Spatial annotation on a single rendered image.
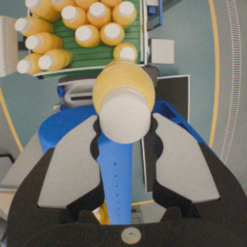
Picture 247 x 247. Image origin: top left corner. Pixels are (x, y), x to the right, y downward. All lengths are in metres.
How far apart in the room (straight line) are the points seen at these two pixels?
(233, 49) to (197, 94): 0.76
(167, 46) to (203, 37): 1.13
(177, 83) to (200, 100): 0.46
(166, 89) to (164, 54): 0.83
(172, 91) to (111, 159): 1.21
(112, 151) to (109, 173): 0.07
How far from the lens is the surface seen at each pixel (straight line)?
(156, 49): 0.68
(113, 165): 0.41
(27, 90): 1.80
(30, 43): 0.47
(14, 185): 0.80
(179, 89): 1.54
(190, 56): 1.71
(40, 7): 0.51
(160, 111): 1.53
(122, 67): 0.16
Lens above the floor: 1.52
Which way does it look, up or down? 64 degrees down
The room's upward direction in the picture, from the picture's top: 171 degrees clockwise
